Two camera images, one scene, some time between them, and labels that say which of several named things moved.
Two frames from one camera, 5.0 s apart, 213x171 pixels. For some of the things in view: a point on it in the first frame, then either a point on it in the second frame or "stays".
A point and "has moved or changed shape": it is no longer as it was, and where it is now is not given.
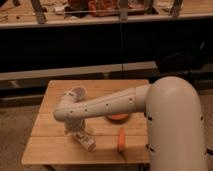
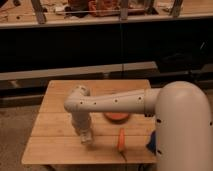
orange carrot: (121, 142) stays
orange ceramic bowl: (118, 117) stays
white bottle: (84, 140) has moved or changed shape
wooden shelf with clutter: (31, 13) stays
